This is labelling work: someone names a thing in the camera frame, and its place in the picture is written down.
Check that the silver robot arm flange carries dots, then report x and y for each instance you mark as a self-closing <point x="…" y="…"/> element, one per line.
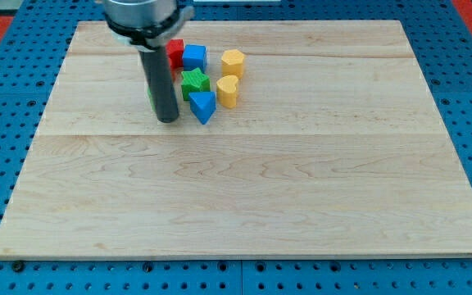
<point x="146" y="24"/>

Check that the green star block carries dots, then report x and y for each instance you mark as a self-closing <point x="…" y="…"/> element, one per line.
<point x="194" y="81"/>

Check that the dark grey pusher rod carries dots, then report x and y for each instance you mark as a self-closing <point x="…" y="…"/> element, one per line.
<point x="156" y="68"/>

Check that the blue triangle block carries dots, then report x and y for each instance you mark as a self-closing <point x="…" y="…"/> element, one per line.
<point x="202" y="105"/>

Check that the red block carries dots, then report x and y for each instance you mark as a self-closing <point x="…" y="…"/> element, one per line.
<point x="175" y="50"/>

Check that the blue cube block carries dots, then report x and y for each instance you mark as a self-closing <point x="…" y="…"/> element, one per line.
<point x="194" y="57"/>

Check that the yellow heart block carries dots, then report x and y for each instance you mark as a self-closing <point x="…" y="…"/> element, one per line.
<point x="227" y="91"/>

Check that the light wooden board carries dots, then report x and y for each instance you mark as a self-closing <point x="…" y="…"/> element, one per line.
<point x="335" y="150"/>

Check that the yellow hexagon block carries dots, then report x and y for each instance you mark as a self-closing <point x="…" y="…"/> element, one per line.
<point x="233" y="63"/>

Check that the green block behind rod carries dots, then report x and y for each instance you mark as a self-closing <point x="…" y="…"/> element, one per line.
<point x="150" y="99"/>

